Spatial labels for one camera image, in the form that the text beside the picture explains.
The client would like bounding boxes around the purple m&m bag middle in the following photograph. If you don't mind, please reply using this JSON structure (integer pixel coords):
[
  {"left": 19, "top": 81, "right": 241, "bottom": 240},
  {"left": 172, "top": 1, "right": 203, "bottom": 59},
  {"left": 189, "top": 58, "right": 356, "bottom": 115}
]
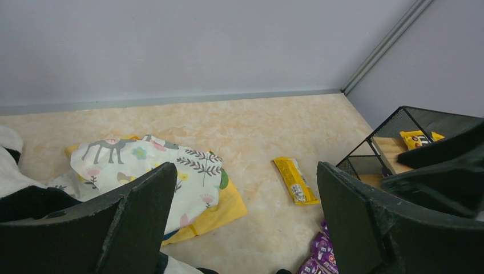
[{"left": 310, "top": 219, "right": 339, "bottom": 274}]

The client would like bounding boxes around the purple m&m bag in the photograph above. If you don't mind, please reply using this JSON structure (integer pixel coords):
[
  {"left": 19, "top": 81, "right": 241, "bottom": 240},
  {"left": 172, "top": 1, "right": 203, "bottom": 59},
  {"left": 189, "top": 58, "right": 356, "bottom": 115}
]
[
  {"left": 296, "top": 257, "right": 324, "bottom": 274},
  {"left": 310, "top": 219, "right": 339, "bottom": 274}
]

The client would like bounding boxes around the animal print white cloth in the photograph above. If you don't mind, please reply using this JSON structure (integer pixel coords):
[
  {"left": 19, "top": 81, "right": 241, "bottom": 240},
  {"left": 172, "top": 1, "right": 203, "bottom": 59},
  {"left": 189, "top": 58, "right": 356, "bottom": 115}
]
[{"left": 47, "top": 135, "right": 228, "bottom": 239}]

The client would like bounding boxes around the yellow m&m bag front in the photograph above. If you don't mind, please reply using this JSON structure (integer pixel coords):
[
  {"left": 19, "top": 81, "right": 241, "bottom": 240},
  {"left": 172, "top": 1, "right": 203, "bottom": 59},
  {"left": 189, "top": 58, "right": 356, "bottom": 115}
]
[{"left": 400, "top": 130, "right": 445, "bottom": 150}]

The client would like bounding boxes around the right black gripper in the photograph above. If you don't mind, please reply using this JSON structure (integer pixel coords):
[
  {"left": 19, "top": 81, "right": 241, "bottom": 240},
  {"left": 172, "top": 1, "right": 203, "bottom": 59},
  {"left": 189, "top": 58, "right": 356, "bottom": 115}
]
[{"left": 381, "top": 123, "right": 483, "bottom": 219}]

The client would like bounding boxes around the purple m&m bag left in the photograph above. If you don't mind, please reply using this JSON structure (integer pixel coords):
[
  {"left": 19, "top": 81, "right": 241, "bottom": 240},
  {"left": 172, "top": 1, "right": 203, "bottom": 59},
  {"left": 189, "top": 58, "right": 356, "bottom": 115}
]
[{"left": 296, "top": 257, "right": 324, "bottom": 274}]

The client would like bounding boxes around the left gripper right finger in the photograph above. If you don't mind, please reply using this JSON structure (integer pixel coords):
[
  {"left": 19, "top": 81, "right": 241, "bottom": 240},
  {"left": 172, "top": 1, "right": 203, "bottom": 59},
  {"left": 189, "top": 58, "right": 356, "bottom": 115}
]
[{"left": 317, "top": 162, "right": 483, "bottom": 273}]

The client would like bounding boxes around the black wire mesh shelf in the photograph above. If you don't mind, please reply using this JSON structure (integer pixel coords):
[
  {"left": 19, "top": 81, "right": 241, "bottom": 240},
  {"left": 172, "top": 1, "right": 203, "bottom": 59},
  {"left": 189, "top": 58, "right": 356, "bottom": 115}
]
[{"left": 336, "top": 106, "right": 483, "bottom": 188}]

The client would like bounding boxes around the yellow candy bag barcode side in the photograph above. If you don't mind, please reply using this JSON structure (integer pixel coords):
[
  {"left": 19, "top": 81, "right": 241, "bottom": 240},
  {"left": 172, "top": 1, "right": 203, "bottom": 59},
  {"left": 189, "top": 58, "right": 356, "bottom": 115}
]
[{"left": 272, "top": 157, "right": 320, "bottom": 206}]

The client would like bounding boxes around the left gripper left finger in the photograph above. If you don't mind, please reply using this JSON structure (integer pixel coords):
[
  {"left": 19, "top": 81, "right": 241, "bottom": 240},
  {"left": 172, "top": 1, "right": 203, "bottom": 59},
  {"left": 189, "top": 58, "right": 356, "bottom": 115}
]
[{"left": 1, "top": 162, "right": 177, "bottom": 273}]

